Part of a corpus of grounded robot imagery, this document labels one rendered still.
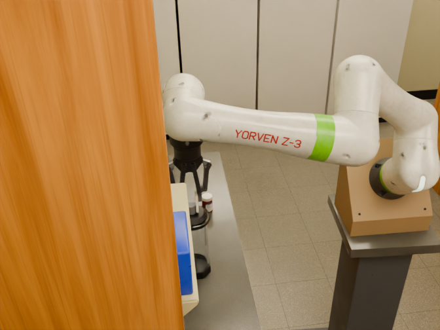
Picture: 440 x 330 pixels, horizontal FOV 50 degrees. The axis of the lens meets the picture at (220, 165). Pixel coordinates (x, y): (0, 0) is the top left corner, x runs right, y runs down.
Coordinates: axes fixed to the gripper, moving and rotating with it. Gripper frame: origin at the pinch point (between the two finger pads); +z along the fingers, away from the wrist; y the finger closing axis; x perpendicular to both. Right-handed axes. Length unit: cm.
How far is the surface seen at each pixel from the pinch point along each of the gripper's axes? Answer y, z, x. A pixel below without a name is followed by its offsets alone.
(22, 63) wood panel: 15, -71, 71
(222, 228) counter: -11.1, 27.9, -18.8
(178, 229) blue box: 3, -38, 57
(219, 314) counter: -5.7, 27.9, 19.5
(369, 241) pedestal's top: -61, 28, -5
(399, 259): -75, 40, -6
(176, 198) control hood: 3.6, -29.1, 36.9
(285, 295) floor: -50, 122, -66
